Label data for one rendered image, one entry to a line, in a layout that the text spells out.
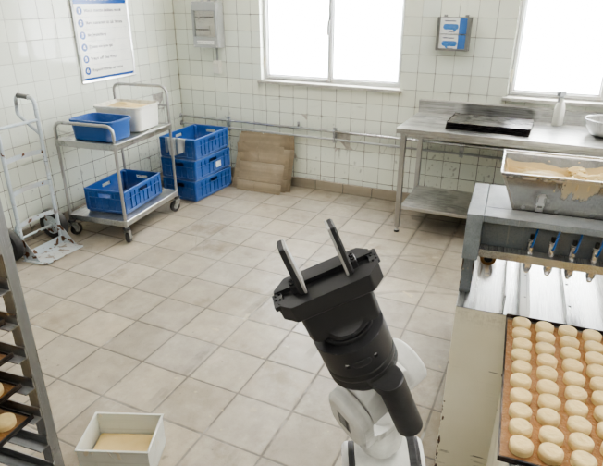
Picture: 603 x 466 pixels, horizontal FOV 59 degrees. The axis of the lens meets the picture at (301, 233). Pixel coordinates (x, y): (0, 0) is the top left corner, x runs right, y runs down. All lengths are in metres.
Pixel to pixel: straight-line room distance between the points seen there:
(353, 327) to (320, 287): 0.06
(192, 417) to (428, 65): 3.48
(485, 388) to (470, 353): 0.15
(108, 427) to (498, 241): 1.80
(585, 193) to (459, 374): 0.77
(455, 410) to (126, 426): 1.40
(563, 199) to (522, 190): 0.12
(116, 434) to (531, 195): 1.94
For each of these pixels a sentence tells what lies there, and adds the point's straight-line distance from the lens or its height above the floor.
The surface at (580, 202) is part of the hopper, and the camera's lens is 1.84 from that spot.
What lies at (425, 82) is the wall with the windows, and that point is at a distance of 4.95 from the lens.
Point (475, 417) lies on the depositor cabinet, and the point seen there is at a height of 0.39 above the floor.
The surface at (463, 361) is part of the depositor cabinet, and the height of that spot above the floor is 0.62.
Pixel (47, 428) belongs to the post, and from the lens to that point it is 1.58.
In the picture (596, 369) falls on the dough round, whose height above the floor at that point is 0.92.
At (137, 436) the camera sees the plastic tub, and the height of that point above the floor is 0.06.
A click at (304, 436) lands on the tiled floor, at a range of 2.58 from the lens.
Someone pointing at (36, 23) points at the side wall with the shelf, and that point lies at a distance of 4.83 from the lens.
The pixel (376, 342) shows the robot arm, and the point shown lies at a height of 1.45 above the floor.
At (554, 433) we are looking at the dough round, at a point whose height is 0.92.
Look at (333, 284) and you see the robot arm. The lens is 0.58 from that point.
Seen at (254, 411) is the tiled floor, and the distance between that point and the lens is 2.70.
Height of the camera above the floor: 1.81
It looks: 24 degrees down
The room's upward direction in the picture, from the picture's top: straight up
